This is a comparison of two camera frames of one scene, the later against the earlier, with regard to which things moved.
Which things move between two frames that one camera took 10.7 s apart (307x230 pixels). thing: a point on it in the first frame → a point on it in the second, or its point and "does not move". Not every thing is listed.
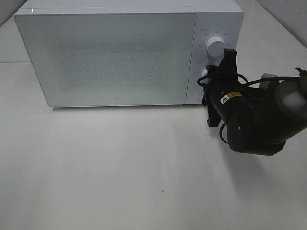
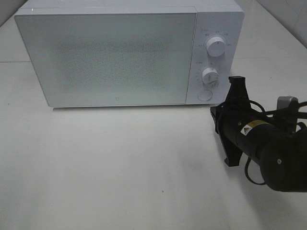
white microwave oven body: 219,26 does not move
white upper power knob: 215,46 does not move
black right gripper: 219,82 → 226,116
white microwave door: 103,59 does not move
